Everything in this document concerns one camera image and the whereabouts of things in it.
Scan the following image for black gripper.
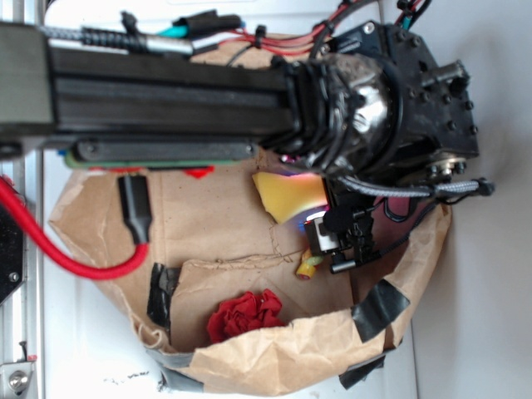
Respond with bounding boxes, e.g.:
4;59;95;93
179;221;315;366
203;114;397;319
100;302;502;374
332;21;479;183

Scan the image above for yellow-green sponge piece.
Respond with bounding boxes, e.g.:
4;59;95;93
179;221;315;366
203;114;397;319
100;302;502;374
252;172;328;224

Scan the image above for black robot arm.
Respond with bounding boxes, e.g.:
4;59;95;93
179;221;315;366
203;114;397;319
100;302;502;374
1;21;479;185

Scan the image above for brown paper bag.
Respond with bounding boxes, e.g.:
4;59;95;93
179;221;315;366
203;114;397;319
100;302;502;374
48;32;453;397

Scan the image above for crumpled red paper ball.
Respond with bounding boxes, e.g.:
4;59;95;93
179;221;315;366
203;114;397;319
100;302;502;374
206;289;285;343

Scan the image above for grey braided cable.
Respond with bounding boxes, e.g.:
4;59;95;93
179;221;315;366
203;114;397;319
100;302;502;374
336;175;496;200

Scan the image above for red yellow green twisted rope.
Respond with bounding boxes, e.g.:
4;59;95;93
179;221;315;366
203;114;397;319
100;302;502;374
293;248;324;280

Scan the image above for red braided cable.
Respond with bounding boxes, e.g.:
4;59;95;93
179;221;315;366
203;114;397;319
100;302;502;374
0;174;151;281

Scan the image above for black metal bracket plate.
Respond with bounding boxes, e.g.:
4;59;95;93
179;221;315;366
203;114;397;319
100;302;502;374
1;205;25;305

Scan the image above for aluminium frame rail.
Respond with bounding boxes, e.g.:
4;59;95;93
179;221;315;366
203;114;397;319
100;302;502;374
1;152;45;398

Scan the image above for silver corner bracket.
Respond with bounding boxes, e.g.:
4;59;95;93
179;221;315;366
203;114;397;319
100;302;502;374
1;362;35;399

